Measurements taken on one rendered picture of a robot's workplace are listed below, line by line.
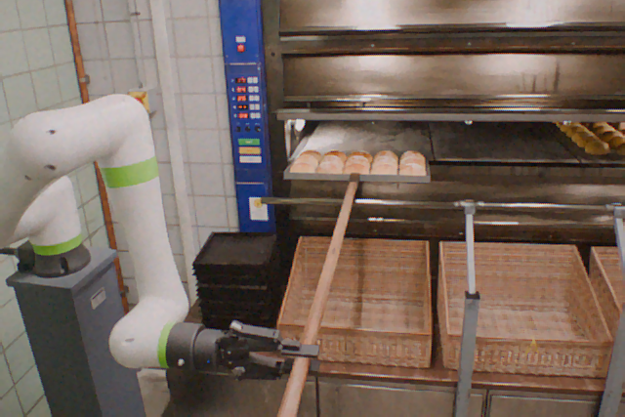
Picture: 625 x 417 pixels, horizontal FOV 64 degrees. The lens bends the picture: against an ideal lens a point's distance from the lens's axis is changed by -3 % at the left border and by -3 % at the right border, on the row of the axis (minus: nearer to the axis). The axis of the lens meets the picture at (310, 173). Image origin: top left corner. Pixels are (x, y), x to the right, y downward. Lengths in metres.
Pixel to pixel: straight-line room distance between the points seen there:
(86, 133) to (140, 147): 0.12
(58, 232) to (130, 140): 0.44
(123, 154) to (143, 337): 0.36
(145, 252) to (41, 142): 0.33
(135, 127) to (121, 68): 1.27
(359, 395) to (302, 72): 1.24
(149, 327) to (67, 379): 0.57
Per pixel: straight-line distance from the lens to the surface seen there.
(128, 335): 1.10
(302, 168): 1.96
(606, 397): 2.01
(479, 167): 2.13
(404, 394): 1.98
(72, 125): 1.00
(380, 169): 1.92
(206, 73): 2.16
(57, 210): 1.39
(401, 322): 2.16
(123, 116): 1.05
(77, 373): 1.59
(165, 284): 1.17
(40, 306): 1.51
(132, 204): 1.10
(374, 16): 1.99
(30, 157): 0.98
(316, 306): 1.15
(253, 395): 2.10
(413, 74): 2.02
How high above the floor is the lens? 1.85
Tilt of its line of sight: 20 degrees down
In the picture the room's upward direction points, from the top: 2 degrees counter-clockwise
